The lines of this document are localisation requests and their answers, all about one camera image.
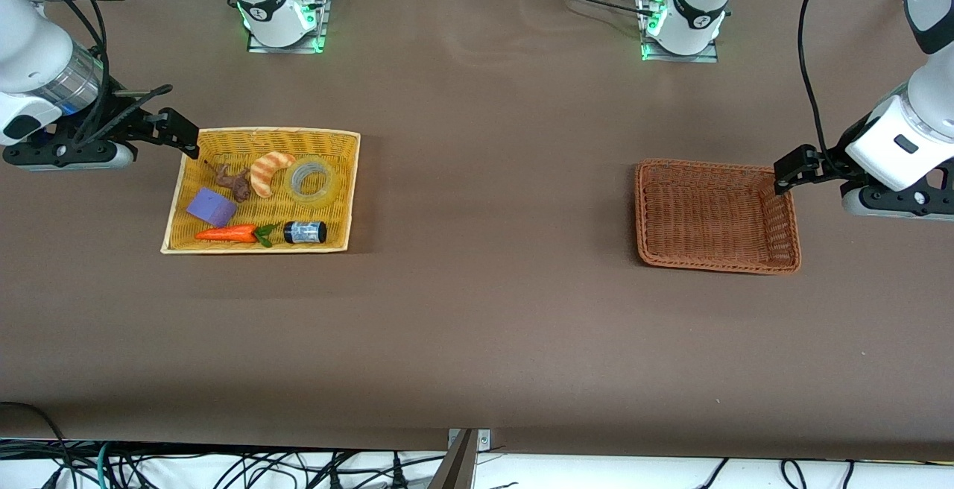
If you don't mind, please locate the dark grey support strut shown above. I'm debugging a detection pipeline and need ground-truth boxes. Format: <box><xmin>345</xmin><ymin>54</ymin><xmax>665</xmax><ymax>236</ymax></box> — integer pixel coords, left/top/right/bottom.
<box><xmin>428</xmin><ymin>429</ymin><xmax>479</xmax><ymax>489</ymax></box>

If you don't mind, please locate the orange toy carrot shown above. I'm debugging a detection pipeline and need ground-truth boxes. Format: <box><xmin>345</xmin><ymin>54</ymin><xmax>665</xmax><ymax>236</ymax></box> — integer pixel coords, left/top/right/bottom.
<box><xmin>195</xmin><ymin>223</ymin><xmax>282</xmax><ymax>249</ymax></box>

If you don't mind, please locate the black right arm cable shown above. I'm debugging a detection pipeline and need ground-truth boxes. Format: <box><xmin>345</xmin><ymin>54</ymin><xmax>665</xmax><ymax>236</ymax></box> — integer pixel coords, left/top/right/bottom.
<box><xmin>15</xmin><ymin>0</ymin><xmax>174</xmax><ymax>148</ymax></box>

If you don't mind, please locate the brown wicker basket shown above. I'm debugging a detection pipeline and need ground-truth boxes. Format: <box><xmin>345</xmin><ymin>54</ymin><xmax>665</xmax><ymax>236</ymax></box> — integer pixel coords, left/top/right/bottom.
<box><xmin>634</xmin><ymin>159</ymin><xmax>803</xmax><ymax>275</ymax></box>

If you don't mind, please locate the brown toy figure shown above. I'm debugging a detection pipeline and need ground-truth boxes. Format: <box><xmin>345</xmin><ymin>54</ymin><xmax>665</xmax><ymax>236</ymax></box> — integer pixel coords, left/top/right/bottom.
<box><xmin>205</xmin><ymin>163</ymin><xmax>253</xmax><ymax>204</ymax></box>

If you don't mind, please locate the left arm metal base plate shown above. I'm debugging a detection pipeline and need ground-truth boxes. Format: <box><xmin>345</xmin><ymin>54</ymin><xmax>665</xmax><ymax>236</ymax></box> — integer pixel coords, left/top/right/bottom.
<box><xmin>639</xmin><ymin>0</ymin><xmax>719</xmax><ymax>64</ymax></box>

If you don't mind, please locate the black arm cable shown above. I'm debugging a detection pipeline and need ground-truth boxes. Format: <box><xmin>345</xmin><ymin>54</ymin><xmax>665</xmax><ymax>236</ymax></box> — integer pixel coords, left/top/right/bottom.
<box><xmin>15</xmin><ymin>0</ymin><xmax>174</xmax><ymax>148</ymax></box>
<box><xmin>797</xmin><ymin>0</ymin><xmax>852</xmax><ymax>160</ymax></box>

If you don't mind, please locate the purple foam block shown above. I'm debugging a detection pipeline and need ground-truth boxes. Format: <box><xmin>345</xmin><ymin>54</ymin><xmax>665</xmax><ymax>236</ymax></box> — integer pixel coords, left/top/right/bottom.
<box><xmin>186</xmin><ymin>188</ymin><xmax>239</xmax><ymax>227</ymax></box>

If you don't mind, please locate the metal table edge bracket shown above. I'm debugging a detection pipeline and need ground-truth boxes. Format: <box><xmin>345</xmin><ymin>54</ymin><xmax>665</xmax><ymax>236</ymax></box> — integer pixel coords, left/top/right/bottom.
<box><xmin>447</xmin><ymin>428</ymin><xmax>492</xmax><ymax>451</ymax></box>

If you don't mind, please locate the yellow wicker basket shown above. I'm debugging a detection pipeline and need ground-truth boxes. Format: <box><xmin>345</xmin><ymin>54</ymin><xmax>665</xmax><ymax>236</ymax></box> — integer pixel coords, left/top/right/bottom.
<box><xmin>160</xmin><ymin>127</ymin><xmax>361</xmax><ymax>255</ymax></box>

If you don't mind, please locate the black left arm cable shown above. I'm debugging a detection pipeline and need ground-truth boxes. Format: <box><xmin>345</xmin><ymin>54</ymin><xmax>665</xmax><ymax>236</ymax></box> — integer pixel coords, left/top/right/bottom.
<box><xmin>797</xmin><ymin>0</ymin><xmax>852</xmax><ymax>160</ymax></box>

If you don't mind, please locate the clear yellowish tape roll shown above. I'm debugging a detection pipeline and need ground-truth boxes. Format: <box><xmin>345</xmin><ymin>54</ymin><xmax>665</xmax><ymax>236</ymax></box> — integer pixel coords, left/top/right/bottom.
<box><xmin>288</xmin><ymin>159</ymin><xmax>338</xmax><ymax>207</ymax></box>

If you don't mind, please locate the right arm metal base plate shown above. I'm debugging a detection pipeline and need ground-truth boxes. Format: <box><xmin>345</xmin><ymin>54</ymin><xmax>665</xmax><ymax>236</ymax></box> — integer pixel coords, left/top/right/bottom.
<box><xmin>246</xmin><ymin>0</ymin><xmax>329</xmax><ymax>54</ymax></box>

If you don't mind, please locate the thick black floor cable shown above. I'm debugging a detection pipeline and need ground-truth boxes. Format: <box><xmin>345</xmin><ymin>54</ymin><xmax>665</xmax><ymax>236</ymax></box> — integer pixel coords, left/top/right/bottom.
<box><xmin>0</xmin><ymin>401</ymin><xmax>74</xmax><ymax>489</ymax></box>

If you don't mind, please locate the toy croissant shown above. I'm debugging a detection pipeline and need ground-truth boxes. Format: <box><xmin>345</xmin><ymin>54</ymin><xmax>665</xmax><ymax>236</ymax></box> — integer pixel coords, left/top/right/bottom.
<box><xmin>250</xmin><ymin>151</ymin><xmax>297</xmax><ymax>199</ymax></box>

